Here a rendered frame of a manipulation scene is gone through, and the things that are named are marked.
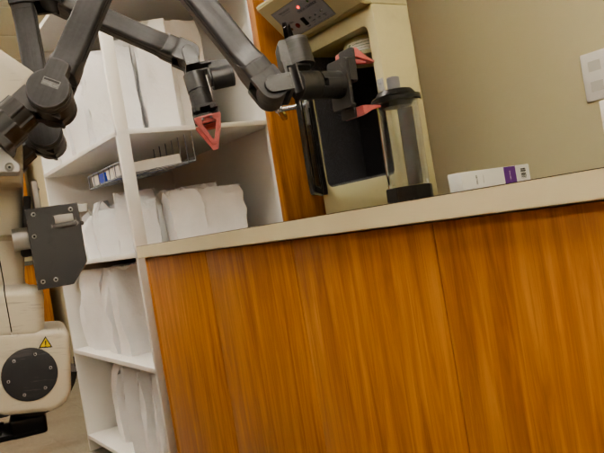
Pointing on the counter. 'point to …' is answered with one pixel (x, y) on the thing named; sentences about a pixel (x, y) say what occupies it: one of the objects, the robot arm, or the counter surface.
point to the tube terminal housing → (379, 39)
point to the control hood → (317, 24)
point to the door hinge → (318, 147)
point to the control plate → (289, 13)
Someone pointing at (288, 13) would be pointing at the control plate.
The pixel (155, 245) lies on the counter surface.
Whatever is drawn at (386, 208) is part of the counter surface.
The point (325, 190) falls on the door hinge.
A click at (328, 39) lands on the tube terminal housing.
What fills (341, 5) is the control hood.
